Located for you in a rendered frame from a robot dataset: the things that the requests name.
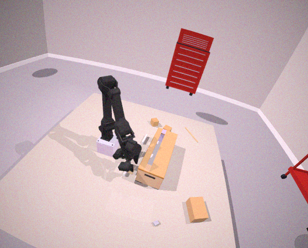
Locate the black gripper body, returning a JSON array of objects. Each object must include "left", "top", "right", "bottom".
[{"left": 118, "top": 150, "right": 134, "bottom": 172}]

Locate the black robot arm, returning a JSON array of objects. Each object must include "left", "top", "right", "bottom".
[{"left": 97, "top": 75, "right": 141, "bottom": 160}]

